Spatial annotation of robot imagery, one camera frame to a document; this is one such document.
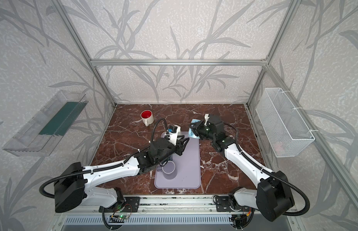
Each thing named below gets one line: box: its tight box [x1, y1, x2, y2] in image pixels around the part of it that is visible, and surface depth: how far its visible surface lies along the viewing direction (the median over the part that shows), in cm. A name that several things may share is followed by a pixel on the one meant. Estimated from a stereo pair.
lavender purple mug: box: [156, 160, 178, 180], surface depth 79 cm
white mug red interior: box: [140, 109, 155, 127], surface depth 106 cm
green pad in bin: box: [38, 100, 89, 136], surface depth 69 cm
